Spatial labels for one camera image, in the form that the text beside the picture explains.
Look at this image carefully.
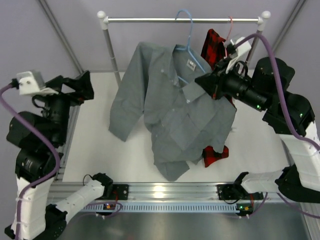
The grey slotted cable duct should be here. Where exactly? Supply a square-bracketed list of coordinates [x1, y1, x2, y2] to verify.
[82, 202, 251, 214]

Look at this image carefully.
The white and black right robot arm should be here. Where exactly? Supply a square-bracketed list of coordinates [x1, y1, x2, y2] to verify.
[195, 57, 320, 204]

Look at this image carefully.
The pink wire hanger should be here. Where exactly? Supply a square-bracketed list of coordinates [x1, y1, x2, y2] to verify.
[224, 16, 233, 58]

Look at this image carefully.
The silver white clothes rack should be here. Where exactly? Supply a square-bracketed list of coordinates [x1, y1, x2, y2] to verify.
[97, 9, 271, 85]

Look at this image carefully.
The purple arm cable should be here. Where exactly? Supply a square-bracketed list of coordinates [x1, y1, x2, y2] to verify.
[0, 82, 123, 240]
[233, 32, 320, 220]

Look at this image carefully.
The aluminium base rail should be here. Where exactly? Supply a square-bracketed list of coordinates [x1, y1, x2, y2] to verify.
[47, 181, 291, 201]

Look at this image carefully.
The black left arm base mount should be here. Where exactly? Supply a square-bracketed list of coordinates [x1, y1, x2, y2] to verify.
[98, 184, 129, 201]

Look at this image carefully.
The light blue wire hanger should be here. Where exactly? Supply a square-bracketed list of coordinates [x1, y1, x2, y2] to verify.
[169, 8, 211, 88]

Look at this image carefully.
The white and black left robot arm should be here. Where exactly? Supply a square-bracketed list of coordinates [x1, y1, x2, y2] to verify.
[0, 70, 113, 240]

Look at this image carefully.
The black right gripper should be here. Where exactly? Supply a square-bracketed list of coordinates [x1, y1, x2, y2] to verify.
[196, 58, 271, 115]

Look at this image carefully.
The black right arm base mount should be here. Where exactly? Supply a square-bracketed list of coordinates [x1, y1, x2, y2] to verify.
[217, 184, 247, 201]

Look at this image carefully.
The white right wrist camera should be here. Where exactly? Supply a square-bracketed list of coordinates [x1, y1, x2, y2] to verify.
[223, 37, 252, 74]

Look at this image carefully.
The red black plaid shirt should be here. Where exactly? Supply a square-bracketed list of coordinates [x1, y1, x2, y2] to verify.
[201, 28, 229, 168]

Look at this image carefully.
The grey button shirt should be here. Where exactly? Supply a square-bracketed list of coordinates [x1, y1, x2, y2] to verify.
[108, 42, 237, 182]

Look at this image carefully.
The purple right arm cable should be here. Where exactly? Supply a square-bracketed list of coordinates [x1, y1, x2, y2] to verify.
[233, 32, 320, 220]

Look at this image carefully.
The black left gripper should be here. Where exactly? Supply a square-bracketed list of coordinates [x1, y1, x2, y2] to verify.
[42, 69, 96, 144]

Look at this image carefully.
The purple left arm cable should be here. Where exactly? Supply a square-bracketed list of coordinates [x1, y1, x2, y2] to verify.
[0, 82, 123, 240]

